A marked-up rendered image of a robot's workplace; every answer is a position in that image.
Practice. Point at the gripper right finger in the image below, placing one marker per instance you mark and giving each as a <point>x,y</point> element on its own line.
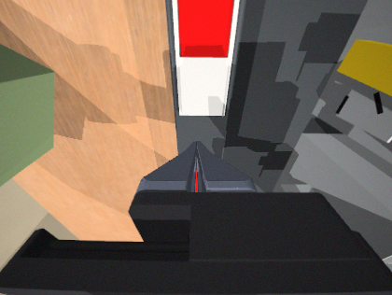
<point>216,175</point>

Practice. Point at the dark grey board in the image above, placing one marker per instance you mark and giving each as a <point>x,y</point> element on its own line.
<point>287,52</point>

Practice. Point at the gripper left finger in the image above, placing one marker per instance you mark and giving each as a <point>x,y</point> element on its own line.
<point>177,174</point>

